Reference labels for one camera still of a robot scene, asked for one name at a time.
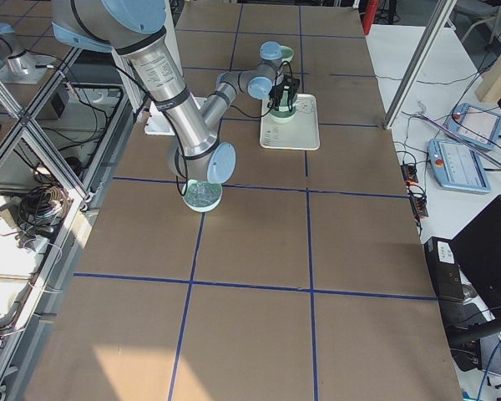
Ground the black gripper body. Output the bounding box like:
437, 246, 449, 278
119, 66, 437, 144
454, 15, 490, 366
271, 75, 300, 105

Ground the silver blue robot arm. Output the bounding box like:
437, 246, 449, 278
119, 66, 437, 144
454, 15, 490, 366
52, 1, 285, 184

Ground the green bowl on tray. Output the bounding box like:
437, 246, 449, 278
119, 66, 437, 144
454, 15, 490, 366
270, 112, 295, 124

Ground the white bear print tray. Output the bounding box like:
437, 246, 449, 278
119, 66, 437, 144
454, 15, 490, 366
259, 94, 321, 150

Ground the red cylinder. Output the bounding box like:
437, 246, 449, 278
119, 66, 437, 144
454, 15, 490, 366
362, 0, 380, 35

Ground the green bowl with ice cubes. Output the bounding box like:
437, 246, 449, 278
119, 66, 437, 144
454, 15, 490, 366
184, 180, 223, 213

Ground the orange black connector strip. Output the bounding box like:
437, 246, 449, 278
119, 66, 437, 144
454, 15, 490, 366
401, 162, 428, 219

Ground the blue teach pendant near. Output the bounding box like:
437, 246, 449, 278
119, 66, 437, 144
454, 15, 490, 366
428, 139, 491, 194

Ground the blue teach pendant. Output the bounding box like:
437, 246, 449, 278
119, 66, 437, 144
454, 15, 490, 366
444, 103, 501, 150
428, 139, 491, 194

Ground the blue teach pendant far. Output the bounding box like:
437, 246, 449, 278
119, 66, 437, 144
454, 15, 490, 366
444, 103, 501, 150

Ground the black box on desk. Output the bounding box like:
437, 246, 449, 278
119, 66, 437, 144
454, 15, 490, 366
424, 236, 464, 302

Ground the black laptop computer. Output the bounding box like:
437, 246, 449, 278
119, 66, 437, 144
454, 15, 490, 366
446, 195, 501, 348

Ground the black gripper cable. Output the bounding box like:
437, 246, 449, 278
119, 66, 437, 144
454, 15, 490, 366
229, 60, 296, 119

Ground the aluminium frame post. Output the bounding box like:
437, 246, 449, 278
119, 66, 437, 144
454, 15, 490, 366
383, 0, 457, 129

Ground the aluminium frame rack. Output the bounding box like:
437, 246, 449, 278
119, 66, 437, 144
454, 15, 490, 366
0, 51, 134, 400

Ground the coiled cable bundle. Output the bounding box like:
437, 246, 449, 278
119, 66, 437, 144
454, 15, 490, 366
17, 185, 72, 231

